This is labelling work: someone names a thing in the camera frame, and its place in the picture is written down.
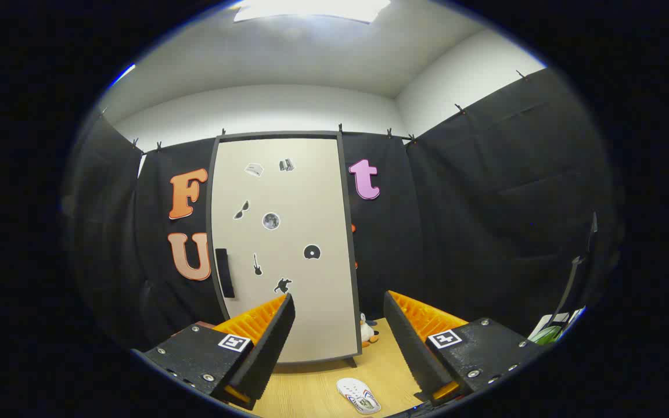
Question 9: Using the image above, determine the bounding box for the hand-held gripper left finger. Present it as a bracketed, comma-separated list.
[131, 293, 296, 410]

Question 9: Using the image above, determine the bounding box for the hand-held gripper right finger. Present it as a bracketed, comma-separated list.
[383, 290, 550, 407]

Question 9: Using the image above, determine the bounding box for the white striped canvas shoe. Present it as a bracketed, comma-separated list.
[336, 377, 382, 415]

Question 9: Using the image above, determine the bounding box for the grey shoe cabinet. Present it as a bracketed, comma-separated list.
[207, 131, 364, 368]

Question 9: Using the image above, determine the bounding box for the plush penguin toy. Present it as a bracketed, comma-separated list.
[360, 313, 379, 348]

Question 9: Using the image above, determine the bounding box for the white mat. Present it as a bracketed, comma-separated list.
[529, 308, 588, 346]

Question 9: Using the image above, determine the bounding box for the black backdrop cloth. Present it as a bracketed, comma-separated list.
[64, 67, 620, 349]

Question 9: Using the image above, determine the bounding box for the black curved stand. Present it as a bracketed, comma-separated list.
[552, 212, 599, 326]

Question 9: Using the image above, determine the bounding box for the ceiling strip light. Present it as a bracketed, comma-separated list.
[108, 63, 136, 88]

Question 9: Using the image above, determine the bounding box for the ceiling light panel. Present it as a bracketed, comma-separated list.
[233, 0, 391, 24]

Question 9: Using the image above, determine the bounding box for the black door handle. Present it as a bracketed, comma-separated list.
[216, 248, 235, 298]

